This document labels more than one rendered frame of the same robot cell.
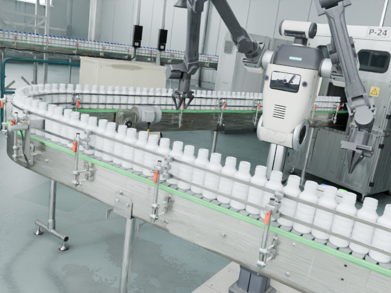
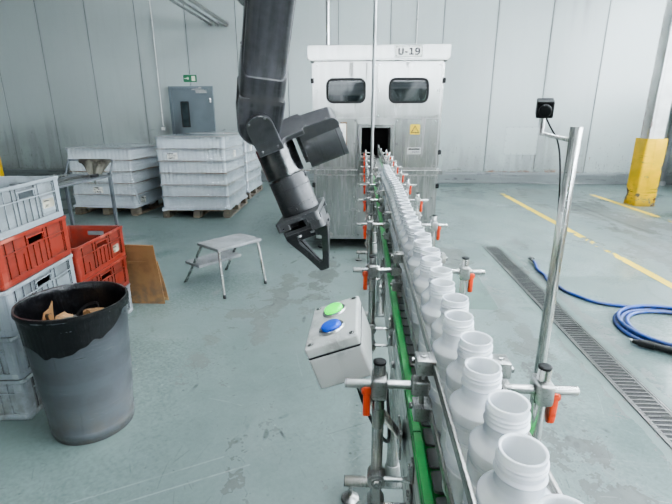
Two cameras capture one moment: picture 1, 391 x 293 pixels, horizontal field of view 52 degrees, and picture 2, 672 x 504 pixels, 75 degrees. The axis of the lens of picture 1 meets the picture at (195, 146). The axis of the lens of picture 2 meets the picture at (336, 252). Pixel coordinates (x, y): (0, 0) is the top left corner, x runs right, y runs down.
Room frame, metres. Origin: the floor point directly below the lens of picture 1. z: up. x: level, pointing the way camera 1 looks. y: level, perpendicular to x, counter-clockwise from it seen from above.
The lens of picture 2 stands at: (1.63, 0.04, 1.40)
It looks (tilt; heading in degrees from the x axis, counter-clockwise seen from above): 17 degrees down; 241
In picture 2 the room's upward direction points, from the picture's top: straight up
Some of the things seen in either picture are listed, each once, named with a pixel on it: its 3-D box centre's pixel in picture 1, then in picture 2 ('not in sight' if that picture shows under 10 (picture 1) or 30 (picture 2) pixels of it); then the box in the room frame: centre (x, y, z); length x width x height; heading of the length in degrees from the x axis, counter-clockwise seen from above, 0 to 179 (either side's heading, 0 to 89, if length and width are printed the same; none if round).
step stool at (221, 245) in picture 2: not in sight; (223, 260); (0.71, -3.66, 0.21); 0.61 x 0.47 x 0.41; 111
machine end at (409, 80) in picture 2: not in sight; (374, 149); (-1.43, -4.53, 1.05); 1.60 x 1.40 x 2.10; 58
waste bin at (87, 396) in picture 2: not in sight; (84, 362); (1.78, -2.11, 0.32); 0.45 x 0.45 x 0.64
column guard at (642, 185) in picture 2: not in sight; (644, 172); (-6.52, -3.96, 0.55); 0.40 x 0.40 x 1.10; 58
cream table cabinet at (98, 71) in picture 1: (121, 102); not in sight; (5.80, 1.17, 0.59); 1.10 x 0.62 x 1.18; 130
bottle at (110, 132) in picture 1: (110, 141); not in sight; (1.68, 0.37, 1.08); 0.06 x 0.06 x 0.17
